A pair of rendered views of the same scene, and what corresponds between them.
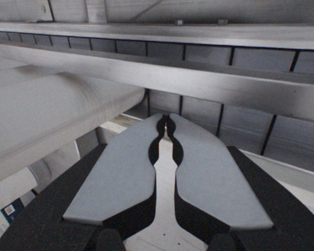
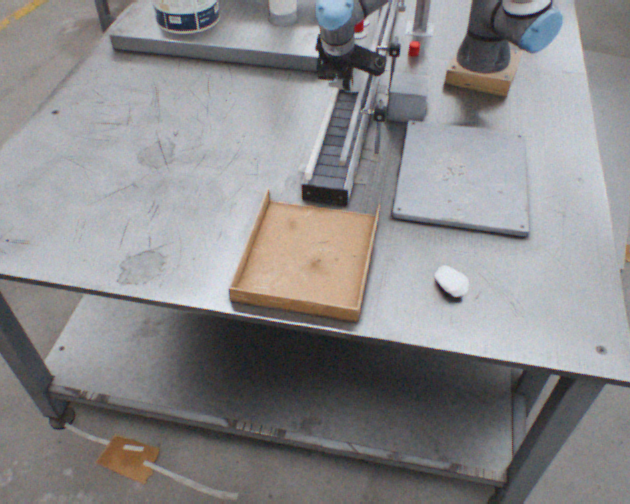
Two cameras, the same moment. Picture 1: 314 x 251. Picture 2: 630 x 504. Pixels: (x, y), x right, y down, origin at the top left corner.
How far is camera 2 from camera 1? 1.51 m
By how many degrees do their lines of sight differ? 24
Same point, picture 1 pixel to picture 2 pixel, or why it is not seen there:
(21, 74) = not seen: hidden behind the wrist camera
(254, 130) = (338, 115)
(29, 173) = (286, 13)
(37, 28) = not seen: hidden behind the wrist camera
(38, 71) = not seen: hidden behind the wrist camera
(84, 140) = (313, 62)
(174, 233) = (236, 99)
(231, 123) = (339, 111)
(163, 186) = (281, 99)
